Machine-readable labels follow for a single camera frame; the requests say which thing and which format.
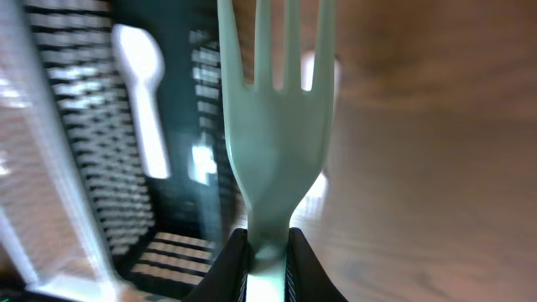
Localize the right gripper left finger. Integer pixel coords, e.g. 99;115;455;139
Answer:
182;228;250;302

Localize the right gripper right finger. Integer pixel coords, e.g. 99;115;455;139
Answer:
284;227;347;302

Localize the pale green fork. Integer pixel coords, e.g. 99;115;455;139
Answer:
217;0;336;301

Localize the white spoon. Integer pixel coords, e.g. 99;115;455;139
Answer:
112;23;171;180

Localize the white fork tines down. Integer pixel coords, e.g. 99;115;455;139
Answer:
300;52;341;219

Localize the black plastic basket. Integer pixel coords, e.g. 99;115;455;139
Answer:
22;1;239;300

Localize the clear plastic basket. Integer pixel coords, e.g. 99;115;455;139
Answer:
1;1;122;301

